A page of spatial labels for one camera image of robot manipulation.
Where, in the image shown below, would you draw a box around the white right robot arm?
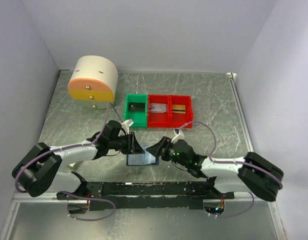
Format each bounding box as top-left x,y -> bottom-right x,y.
146,137 -> 284,202

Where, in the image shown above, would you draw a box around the red plastic double bin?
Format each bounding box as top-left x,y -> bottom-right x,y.
147,94 -> 193,128

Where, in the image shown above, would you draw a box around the green plastic bin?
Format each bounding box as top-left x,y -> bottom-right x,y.
124,94 -> 148,128

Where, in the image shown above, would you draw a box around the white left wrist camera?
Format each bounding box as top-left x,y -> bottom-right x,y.
121,119 -> 134,127

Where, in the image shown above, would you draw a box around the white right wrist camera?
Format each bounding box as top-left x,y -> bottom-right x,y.
171,128 -> 185,144

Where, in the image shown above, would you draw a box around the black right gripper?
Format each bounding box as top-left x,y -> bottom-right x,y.
146,136 -> 189,168

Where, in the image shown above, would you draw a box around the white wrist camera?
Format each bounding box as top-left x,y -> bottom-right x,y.
171,128 -> 185,144
121,119 -> 134,127

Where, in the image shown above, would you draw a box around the cream round drawer cabinet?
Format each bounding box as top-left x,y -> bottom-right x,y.
67,55 -> 118,110

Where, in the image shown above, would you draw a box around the gold card in red bin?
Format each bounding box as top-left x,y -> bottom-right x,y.
172,104 -> 186,114

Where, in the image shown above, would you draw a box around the blue leather card holder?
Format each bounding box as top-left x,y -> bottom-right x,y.
126,145 -> 159,166

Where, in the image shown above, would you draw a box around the dark card with chip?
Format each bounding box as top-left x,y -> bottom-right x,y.
129,102 -> 146,112

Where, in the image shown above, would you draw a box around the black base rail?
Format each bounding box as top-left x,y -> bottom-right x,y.
56,181 -> 236,212

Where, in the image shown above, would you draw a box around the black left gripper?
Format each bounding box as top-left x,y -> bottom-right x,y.
109,131 -> 145,155

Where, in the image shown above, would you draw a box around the grey magnetic stripe card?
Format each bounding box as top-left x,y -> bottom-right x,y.
149,103 -> 167,114

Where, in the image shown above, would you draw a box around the aluminium frame rail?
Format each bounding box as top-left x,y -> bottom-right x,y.
12,192 -> 59,203

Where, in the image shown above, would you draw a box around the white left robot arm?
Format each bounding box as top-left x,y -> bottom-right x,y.
11,119 -> 145,200

